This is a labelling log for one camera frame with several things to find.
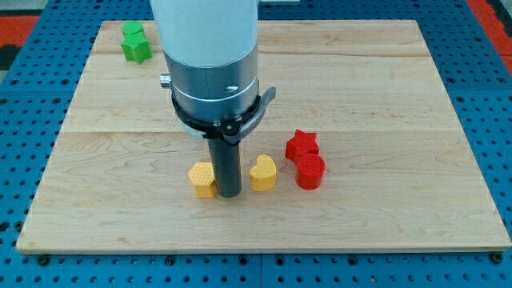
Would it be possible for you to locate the light wooden board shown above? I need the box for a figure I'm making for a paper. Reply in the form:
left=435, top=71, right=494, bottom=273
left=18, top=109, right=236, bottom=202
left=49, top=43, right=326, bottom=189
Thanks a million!
left=17, top=20, right=511, bottom=254

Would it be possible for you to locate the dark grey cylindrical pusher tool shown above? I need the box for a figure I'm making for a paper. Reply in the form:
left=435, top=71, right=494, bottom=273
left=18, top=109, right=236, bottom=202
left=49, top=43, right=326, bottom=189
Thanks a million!
left=208, top=139, right=242, bottom=198

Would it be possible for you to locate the black quick-release clamp ring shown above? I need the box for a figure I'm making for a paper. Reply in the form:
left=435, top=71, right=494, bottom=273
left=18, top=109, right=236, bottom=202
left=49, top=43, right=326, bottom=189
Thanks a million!
left=171, top=86, right=278, bottom=146

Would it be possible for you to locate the red star block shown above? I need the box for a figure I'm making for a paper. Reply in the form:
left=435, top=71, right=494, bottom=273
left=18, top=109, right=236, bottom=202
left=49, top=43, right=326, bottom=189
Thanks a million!
left=285, top=129, right=320, bottom=163

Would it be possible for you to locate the yellow hexagon block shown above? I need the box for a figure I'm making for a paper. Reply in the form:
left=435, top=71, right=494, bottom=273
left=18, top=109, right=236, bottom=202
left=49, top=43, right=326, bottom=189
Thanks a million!
left=187, top=162, right=218, bottom=198

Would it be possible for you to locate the green cylinder block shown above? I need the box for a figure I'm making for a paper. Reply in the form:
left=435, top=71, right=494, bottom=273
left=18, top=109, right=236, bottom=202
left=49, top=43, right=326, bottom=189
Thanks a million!
left=122, top=21, right=144, bottom=39

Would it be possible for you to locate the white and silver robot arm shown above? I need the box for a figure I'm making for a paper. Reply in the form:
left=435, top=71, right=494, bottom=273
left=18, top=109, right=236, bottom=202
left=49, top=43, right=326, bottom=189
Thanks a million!
left=150, top=0, right=258, bottom=122

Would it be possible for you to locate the yellow heart block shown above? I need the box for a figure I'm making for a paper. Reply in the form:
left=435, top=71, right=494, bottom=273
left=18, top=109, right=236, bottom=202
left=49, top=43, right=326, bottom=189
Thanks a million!
left=250, top=154, right=277, bottom=192

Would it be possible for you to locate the green star block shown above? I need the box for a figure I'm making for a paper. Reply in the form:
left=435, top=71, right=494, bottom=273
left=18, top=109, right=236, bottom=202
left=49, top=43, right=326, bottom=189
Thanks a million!
left=121, top=32, right=153, bottom=64

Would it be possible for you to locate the red cylinder block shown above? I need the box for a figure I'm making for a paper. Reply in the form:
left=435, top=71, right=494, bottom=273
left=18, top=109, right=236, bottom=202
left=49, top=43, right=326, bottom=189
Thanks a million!
left=295, top=154, right=326, bottom=190

